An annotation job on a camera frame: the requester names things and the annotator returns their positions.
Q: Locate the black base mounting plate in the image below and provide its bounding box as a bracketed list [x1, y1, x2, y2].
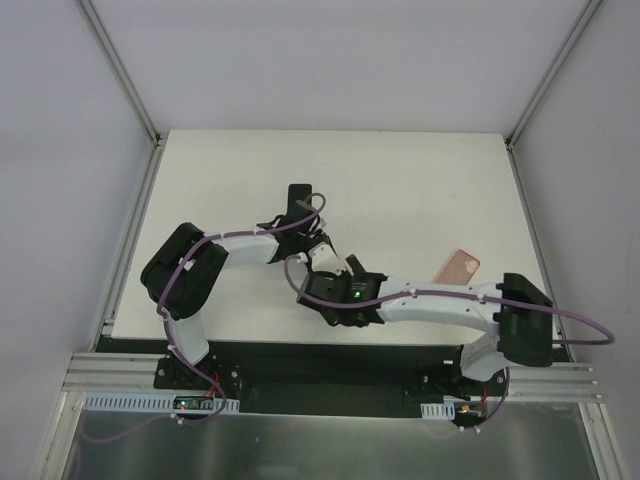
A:
[153, 341, 506, 418]

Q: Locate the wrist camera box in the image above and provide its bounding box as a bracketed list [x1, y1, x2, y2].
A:
[307, 242, 352, 276]
[296, 200, 316, 212]

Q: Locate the black smartphone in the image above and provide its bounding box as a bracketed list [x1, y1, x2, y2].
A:
[286, 183, 313, 222]

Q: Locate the white cable duct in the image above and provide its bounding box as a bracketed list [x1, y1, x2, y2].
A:
[420, 401, 456, 421]
[84, 393, 240, 415]

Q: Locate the aluminium table edge rail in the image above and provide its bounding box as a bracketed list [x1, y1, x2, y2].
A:
[62, 349, 171, 390]

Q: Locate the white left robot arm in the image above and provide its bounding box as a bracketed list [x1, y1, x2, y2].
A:
[140, 214, 343, 389]

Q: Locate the aluminium frame post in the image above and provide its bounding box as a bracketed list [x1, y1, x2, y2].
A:
[504, 0, 609, 149]
[74, 0, 166, 147]

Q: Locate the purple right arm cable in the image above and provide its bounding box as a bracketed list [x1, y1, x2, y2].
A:
[283, 257, 616, 441]

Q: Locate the left aluminium frame post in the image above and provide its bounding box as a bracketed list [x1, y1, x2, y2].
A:
[74, 0, 166, 147]

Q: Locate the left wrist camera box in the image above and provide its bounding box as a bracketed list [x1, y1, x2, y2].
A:
[296, 200, 316, 212]

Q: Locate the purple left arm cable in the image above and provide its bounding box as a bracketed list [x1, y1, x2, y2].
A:
[79, 193, 331, 444]

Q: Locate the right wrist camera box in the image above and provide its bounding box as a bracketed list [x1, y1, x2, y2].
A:
[307, 242, 352, 276]

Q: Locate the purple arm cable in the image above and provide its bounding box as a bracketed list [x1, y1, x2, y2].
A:
[283, 257, 616, 441]
[79, 193, 331, 444]

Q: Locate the right aluminium frame post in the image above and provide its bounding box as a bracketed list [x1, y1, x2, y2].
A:
[504, 0, 609, 149]

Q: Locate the left white cable duct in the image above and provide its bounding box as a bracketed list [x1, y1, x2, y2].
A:
[84, 393, 240, 415]

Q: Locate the pink silicone phone case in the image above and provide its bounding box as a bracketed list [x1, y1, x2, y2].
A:
[433, 249, 481, 285]

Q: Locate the right white cable duct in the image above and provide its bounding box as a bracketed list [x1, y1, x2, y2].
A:
[420, 401, 456, 421]

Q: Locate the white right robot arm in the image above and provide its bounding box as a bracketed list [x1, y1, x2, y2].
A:
[296, 256, 553, 395]

